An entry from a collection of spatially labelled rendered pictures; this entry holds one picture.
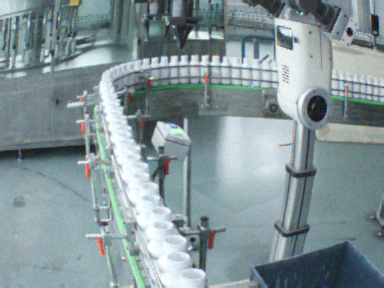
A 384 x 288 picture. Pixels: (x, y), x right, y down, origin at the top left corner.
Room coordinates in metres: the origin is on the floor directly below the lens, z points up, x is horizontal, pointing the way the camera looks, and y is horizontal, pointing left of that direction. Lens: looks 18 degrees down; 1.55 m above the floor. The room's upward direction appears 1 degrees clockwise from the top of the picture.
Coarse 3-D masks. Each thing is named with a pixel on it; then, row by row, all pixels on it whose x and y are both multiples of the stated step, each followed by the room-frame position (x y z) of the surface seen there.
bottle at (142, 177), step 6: (138, 174) 0.98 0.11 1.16; (144, 174) 0.98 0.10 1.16; (132, 180) 0.96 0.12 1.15; (138, 180) 0.95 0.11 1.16; (144, 180) 0.95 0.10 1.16; (132, 186) 0.96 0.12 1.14; (138, 186) 0.94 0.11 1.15; (132, 192) 0.95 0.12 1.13; (138, 192) 0.94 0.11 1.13; (132, 198) 0.94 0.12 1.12; (138, 198) 0.94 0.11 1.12; (132, 204) 0.94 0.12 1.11; (138, 240) 0.93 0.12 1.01
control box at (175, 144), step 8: (160, 128) 1.47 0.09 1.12; (168, 128) 1.47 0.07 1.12; (160, 136) 1.44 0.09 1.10; (168, 136) 1.39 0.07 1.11; (176, 136) 1.40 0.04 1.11; (184, 136) 1.44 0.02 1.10; (160, 144) 1.41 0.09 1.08; (168, 144) 1.39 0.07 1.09; (176, 144) 1.40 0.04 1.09; (184, 144) 1.41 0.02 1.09; (168, 152) 1.39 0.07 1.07; (176, 152) 1.40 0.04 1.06; (184, 152) 1.41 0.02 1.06; (152, 176) 1.45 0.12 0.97
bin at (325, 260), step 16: (304, 256) 0.94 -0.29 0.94; (320, 256) 0.96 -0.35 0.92; (336, 256) 0.97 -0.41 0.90; (352, 256) 0.94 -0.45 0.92; (256, 272) 0.88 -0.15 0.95; (272, 272) 0.92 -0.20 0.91; (288, 272) 0.93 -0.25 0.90; (304, 272) 0.95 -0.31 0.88; (320, 272) 0.96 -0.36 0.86; (336, 272) 0.98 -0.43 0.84; (352, 272) 0.91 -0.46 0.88; (368, 272) 0.83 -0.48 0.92
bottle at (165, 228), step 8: (152, 224) 0.74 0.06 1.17; (160, 224) 0.75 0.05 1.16; (168, 224) 0.75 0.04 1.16; (152, 232) 0.73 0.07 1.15; (160, 232) 0.72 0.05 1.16; (168, 232) 0.72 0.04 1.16; (152, 240) 0.73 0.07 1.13; (160, 240) 0.72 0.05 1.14; (152, 248) 0.72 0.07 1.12; (160, 248) 0.71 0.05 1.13; (152, 256) 0.71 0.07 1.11; (160, 256) 0.71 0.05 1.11; (152, 272) 0.72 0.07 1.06; (152, 280) 0.72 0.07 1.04
